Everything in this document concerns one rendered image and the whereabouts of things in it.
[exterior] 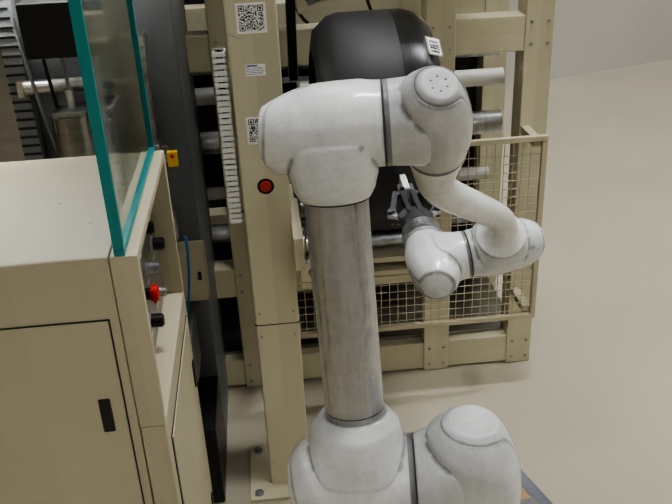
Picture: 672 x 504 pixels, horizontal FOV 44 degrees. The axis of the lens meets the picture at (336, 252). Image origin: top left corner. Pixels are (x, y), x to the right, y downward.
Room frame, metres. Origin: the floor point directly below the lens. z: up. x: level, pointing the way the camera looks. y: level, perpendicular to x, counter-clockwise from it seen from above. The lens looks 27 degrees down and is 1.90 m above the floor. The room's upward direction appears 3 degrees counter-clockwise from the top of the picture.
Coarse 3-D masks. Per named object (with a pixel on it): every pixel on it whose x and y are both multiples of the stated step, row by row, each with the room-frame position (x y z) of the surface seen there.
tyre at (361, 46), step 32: (320, 32) 2.14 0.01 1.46; (352, 32) 2.08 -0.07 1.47; (384, 32) 2.08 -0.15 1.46; (416, 32) 2.08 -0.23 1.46; (320, 64) 2.04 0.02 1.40; (352, 64) 1.99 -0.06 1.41; (384, 64) 1.99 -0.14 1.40; (416, 64) 2.00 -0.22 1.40; (384, 192) 1.92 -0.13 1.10; (384, 224) 2.00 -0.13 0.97
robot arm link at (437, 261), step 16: (416, 240) 1.57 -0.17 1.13; (432, 240) 1.55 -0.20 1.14; (448, 240) 1.54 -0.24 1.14; (464, 240) 1.54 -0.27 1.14; (416, 256) 1.52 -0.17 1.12; (432, 256) 1.50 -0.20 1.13; (448, 256) 1.51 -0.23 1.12; (464, 256) 1.52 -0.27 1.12; (416, 272) 1.49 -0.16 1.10; (432, 272) 1.47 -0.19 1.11; (448, 272) 1.47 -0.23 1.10; (464, 272) 1.51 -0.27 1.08; (432, 288) 1.47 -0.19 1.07; (448, 288) 1.47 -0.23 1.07
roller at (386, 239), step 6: (372, 234) 2.05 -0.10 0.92; (378, 234) 2.05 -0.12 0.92; (384, 234) 2.05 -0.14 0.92; (390, 234) 2.05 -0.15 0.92; (396, 234) 2.05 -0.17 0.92; (306, 240) 2.03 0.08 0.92; (372, 240) 2.04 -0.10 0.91; (378, 240) 2.04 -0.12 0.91; (384, 240) 2.04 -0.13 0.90; (390, 240) 2.04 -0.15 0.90; (396, 240) 2.04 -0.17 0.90; (306, 246) 2.03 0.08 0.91; (372, 246) 2.04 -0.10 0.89; (378, 246) 2.05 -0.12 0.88
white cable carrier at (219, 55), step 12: (216, 48) 2.14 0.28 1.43; (216, 60) 2.10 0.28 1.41; (216, 72) 2.10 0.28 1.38; (216, 84) 2.10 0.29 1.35; (228, 84) 2.10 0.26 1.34; (216, 96) 2.10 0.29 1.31; (228, 96) 2.10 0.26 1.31; (228, 108) 2.10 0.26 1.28; (228, 120) 2.10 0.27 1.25; (228, 132) 2.10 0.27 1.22; (228, 144) 2.10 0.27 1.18; (228, 156) 2.10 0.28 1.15; (228, 168) 2.10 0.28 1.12; (228, 180) 2.10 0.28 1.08; (228, 192) 2.10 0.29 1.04; (228, 204) 2.10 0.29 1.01; (240, 204) 2.10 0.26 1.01; (240, 216) 2.10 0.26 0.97
